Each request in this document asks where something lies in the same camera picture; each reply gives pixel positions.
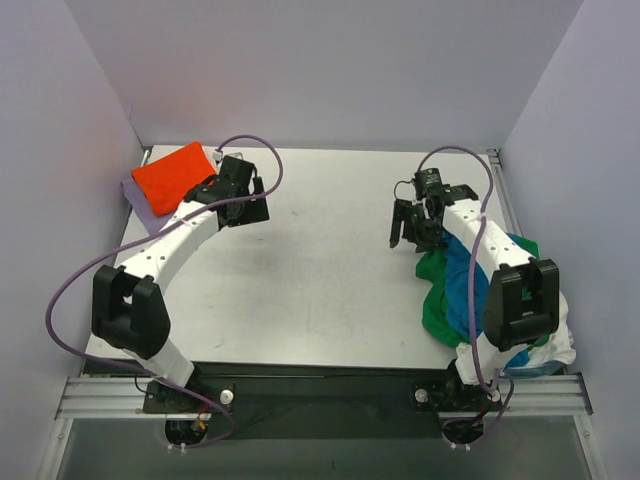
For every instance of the blue basket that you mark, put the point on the blue basket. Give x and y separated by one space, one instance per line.
546 369

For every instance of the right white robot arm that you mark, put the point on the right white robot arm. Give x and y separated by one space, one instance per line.
523 299

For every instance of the orange t shirt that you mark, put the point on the orange t shirt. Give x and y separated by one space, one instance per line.
165 182

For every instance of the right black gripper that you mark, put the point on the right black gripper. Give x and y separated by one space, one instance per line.
409 225

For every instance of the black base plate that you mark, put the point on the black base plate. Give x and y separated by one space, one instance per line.
323 423

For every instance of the blue t shirt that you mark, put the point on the blue t shirt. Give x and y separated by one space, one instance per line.
456 291

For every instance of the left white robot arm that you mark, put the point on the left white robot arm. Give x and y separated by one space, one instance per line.
128 307

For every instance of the white t shirt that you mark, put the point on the white t shirt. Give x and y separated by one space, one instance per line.
559 345

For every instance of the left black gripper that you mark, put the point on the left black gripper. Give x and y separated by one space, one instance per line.
251 211

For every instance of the green t shirt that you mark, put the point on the green t shirt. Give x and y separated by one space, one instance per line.
431 268

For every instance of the folded purple t shirt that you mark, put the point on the folded purple t shirt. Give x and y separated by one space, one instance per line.
142 208

